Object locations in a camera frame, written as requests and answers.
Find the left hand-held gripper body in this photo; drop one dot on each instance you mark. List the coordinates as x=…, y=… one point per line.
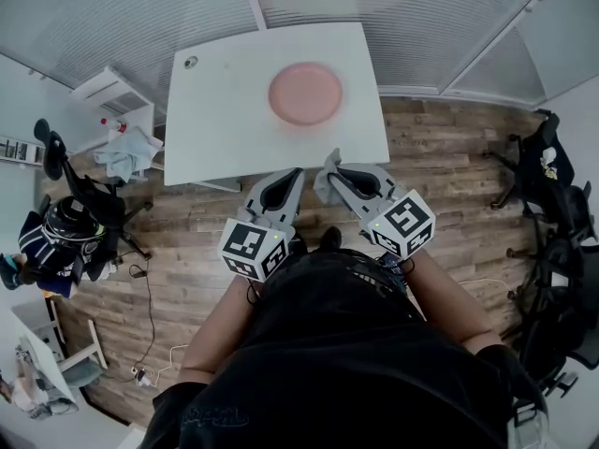
x=243, y=246

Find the white slatted side table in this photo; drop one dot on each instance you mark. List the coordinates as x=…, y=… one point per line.
x=112, y=91

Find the person's black shoe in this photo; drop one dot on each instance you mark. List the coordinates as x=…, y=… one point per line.
x=332, y=239

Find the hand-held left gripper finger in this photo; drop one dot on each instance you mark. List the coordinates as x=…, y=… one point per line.
x=257, y=194
x=297, y=194

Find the white power plug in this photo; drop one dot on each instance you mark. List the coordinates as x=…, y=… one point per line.
x=141, y=376

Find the person's left forearm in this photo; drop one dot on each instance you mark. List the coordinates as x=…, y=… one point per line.
x=220, y=335

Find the small grey rag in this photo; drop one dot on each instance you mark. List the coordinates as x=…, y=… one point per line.
x=323, y=185

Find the person's black shirt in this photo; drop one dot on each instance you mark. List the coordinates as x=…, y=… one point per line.
x=346, y=372

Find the white bottle with red cap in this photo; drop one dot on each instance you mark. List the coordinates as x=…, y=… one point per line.
x=114, y=125

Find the black round helmet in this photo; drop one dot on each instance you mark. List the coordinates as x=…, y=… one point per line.
x=70, y=222

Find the big pink plate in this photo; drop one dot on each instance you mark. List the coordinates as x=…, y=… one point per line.
x=305, y=94

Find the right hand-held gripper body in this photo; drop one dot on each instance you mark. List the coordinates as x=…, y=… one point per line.
x=407, y=222

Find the light blue towel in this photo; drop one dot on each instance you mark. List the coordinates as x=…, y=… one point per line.
x=126, y=154

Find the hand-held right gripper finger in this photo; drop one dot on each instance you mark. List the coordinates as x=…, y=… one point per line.
x=388, y=183
x=351, y=197

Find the white desk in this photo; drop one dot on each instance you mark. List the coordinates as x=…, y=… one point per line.
x=37, y=339

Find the person's right forearm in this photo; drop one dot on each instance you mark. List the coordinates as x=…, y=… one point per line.
x=449, y=307

